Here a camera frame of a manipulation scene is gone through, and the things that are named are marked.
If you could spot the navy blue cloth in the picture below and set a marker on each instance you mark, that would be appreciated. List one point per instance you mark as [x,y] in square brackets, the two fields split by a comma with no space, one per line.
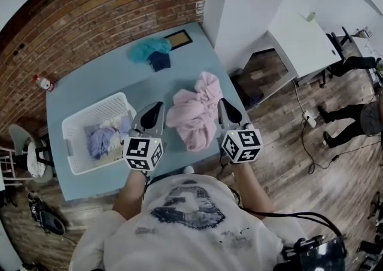
[160,62]

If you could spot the teal fluffy cloth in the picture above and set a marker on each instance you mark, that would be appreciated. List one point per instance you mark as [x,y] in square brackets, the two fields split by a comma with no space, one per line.
[146,50]

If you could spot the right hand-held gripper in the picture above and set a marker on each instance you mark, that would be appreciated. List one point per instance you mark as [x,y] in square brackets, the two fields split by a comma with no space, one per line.
[245,144]

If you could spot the white power strip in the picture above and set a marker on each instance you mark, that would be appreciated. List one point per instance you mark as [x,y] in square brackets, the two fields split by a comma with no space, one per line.
[309,119]

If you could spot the black framed tan board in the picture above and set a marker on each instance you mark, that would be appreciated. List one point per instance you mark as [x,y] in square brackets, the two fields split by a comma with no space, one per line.
[178,39]

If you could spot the black waist device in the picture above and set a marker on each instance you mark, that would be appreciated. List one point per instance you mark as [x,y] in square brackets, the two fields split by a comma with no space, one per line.
[323,255]

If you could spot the person's left white shoe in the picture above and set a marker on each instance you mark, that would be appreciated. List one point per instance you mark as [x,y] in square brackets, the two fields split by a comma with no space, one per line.
[188,170]

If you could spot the person's white printed t-shirt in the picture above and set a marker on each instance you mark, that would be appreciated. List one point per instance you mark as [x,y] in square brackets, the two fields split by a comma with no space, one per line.
[185,240]

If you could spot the person's right forearm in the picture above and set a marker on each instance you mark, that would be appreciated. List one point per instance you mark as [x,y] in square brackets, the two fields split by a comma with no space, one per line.
[251,186]

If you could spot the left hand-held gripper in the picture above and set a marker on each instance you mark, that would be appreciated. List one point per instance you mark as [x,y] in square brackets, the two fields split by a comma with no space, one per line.
[137,150]

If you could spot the cream white clothes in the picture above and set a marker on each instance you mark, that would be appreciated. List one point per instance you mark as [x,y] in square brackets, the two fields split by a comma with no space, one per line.
[115,123]

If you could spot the white desk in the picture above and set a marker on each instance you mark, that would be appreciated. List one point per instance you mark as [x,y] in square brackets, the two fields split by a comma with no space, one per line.
[302,45]

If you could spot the clear bottle with red cap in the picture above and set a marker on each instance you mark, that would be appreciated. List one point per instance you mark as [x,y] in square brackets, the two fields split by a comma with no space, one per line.
[45,83]

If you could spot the pink garment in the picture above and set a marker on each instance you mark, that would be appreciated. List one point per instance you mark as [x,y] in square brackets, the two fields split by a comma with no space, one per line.
[194,120]

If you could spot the black oval device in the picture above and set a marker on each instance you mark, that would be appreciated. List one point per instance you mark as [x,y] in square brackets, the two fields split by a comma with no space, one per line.
[54,225]

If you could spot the light blue table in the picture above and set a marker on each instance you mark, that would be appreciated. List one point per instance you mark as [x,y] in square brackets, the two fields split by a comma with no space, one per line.
[104,75]

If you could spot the person's left forearm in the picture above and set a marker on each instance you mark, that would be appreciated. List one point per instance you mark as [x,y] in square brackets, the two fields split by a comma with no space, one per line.
[130,192]

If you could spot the white shelf rack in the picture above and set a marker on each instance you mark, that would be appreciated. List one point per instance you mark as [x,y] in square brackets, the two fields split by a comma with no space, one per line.
[6,171]

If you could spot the small vase with plant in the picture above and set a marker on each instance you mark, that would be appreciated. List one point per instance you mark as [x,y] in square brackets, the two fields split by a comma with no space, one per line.
[311,17]

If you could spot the grey shell chair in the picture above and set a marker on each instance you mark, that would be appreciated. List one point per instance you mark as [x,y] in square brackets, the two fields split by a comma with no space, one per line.
[18,135]

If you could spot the white plastic laundry basket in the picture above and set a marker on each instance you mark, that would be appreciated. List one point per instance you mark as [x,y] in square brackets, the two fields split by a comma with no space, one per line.
[89,165]

